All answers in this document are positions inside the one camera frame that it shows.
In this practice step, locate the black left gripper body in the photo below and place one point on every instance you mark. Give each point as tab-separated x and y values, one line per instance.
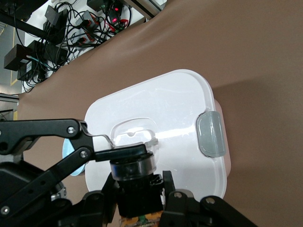
14	175

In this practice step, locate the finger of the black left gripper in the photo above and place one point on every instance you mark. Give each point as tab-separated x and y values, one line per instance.
47	128

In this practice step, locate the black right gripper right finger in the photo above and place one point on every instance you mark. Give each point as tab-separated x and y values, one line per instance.
180	208

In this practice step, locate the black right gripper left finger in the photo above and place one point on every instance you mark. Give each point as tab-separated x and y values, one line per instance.
92	208

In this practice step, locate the orange push button switch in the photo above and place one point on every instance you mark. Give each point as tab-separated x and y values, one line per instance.
137	194

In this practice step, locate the light blue round plate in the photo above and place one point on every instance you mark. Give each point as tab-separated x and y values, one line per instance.
67	149

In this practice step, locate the grey metal shelf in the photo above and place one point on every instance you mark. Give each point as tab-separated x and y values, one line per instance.
8	99

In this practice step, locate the black power adapter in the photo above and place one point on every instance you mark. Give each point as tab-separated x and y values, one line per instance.
55	53
53	14

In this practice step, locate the black power brick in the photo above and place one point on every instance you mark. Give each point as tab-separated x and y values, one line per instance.
16	56

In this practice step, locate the grey box latch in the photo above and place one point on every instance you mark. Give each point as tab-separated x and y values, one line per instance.
210	134

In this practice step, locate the white lidded storage box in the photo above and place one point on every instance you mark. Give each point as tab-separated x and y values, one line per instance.
165	106

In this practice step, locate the grey adapter red plug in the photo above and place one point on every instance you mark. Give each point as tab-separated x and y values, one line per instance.
88	17

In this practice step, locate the circuit board red light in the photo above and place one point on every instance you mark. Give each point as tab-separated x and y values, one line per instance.
114	20

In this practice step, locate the brown table mat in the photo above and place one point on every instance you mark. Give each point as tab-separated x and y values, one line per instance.
236	47

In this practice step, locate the black frame beam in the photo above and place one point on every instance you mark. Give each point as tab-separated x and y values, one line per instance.
23	24

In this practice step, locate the aluminium camera post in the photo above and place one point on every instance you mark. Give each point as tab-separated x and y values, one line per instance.
149	8

